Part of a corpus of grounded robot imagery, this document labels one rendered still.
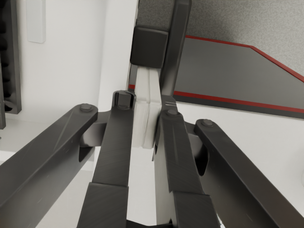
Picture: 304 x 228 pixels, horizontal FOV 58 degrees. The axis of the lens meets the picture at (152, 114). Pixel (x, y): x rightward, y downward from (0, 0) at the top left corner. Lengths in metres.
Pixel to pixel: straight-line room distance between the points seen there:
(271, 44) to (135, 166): 0.92
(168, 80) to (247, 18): 0.99
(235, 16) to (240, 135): 0.79
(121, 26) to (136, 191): 0.33
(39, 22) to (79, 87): 0.07
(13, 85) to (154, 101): 0.16
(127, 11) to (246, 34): 1.03
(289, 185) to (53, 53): 0.40
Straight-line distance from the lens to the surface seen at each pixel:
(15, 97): 0.28
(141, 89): 0.16
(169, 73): 0.20
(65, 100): 0.30
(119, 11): 0.18
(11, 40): 0.26
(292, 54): 1.29
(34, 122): 0.32
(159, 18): 1.11
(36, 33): 0.28
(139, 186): 0.45
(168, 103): 0.17
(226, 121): 0.40
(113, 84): 0.19
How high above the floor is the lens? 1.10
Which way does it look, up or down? 64 degrees down
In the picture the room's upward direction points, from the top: 177 degrees clockwise
